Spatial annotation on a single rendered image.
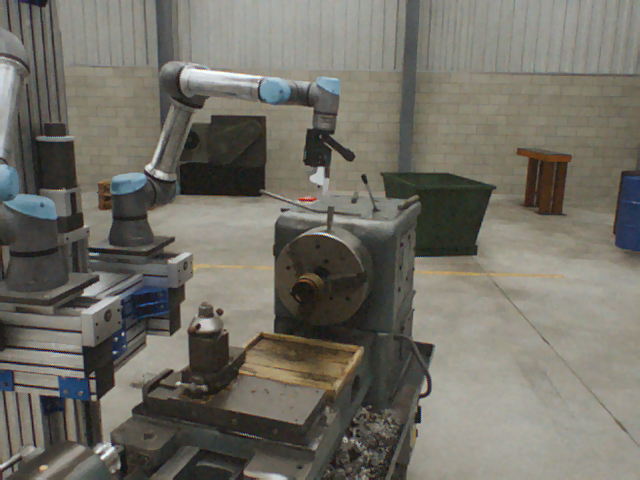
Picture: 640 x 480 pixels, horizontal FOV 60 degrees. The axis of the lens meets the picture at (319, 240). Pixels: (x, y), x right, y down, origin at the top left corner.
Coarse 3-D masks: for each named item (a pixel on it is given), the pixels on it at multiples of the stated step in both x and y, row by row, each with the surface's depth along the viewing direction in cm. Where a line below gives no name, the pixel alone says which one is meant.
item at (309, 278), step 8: (304, 280) 170; (312, 280) 171; (320, 280) 173; (296, 288) 170; (304, 288) 177; (312, 288) 168; (320, 288) 172; (296, 296) 171; (304, 296) 175; (312, 296) 169; (320, 296) 174
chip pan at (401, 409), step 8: (416, 360) 250; (424, 360) 250; (416, 368) 242; (408, 376) 235; (416, 376) 235; (408, 384) 228; (416, 384) 228; (408, 392) 222; (400, 400) 215; (408, 400) 215; (400, 408) 209; (408, 408) 210; (400, 416) 204
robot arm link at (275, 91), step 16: (176, 64) 173; (160, 80) 176; (176, 80) 171; (192, 80) 170; (208, 80) 168; (224, 80) 166; (240, 80) 164; (256, 80) 162; (272, 80) 158; (288, 80) 164; (176, 96) 178; (224, 96) 169; (240, 96) 166; (256, 96) 163; (272, 96) 159; (288, 96) 161
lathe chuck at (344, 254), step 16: (304, 240) 182; (320, 240) 180; (336, 240) 178; (352, 240) 183; (320, 256) 181; (336, 256) 179; (352, 256) 177; (288, 272) 186; (336, 272) 180; (352, 272) 178; (368, 272) 182; (288, 288) 187; (352, 288) 180; (368, 288) 183; (288, 304) 188; (320, 304) 185; (336, 304) 183; (352, 304) 181; (320, 320) 186; (336, 320) 184
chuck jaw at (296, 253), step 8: (296, 240) 183; (296, 248) 179; (288, 256) 180; (296, 256) 179; (304, 256) 180; (296, 264) 178; (304, 264) 177; (312, 264) 182; (296, 272) 176; (304, 272) 175; (312, 272) 178
